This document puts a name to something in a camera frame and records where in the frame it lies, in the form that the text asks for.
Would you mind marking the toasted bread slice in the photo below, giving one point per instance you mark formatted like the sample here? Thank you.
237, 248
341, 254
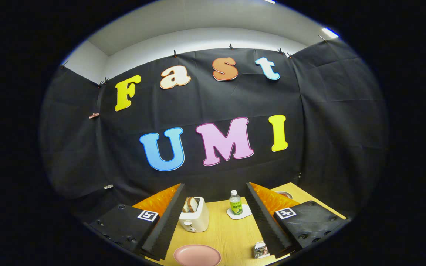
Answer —
193, 204
185, 207

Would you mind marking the white toaster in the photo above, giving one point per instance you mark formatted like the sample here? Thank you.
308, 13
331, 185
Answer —
198, 221

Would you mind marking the green label drink bottle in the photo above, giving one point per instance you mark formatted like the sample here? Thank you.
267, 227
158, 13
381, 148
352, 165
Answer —
236, 207

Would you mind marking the white square coaster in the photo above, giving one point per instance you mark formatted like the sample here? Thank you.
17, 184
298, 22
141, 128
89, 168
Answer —
245, 214

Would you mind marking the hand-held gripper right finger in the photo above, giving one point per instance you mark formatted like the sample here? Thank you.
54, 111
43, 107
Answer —
264, 221

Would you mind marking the ceiling light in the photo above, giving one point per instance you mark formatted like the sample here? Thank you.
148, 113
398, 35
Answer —
330, 33

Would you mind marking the perforated metal basket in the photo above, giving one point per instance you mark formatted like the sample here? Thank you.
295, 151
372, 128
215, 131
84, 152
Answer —
260, 250

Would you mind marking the pink cloth clip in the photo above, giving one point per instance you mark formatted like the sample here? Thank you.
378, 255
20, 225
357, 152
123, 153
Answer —
94, 115

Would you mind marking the pink round plate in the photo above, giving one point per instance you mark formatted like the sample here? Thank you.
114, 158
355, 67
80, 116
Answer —
198, 255

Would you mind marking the white food plate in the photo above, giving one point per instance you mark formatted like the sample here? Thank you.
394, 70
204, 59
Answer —
285, 194

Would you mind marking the black backdrop cloth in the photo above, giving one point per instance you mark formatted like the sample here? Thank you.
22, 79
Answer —
216, 103

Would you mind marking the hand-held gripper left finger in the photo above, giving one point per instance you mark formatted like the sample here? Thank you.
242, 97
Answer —
168, 225

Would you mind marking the silver cloth clip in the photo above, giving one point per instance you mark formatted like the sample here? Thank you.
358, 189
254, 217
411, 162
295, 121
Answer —
108, 186

